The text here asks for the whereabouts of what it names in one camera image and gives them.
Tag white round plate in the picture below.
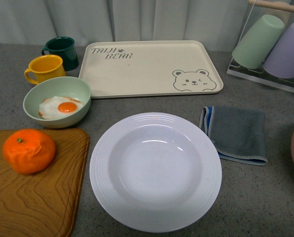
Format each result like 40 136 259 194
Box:
89 113 222 233

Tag orange mandarin fruit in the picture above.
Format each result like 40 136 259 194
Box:
2 129 56 174

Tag beige bear tray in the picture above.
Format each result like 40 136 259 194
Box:
79 40 223 98

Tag light green bowl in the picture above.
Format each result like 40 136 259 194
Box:
23 76 91 128

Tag grey folded cloth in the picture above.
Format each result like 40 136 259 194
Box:
199 106 268 166

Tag fake fried egg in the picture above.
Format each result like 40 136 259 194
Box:
38 96 83 119

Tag dark green mug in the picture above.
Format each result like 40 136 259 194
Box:
41 37 79 71

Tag yellow mug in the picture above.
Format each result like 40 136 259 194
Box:
24 54 66 85

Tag grey curtain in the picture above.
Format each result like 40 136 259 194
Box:
0 0 294 52

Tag light green cup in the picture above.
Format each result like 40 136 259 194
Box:
232 14 285 69

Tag wooden cutting board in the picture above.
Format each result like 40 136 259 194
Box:
0 128 90 237

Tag purple cup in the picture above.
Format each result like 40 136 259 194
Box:
263 23 294 79

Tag clear acrylic cup rack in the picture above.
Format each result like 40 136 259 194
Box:
227 0 294 93

